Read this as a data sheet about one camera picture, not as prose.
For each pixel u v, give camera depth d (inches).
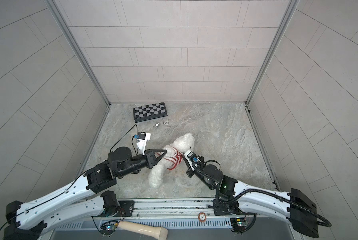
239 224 26.8
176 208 28.5
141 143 22.7
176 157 26.8
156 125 40.1
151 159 21.4
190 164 23.8
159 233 24.4
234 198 20.7
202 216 27.3
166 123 41.3
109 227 25.6
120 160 18.2
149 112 41.7
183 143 27.4
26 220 15.3
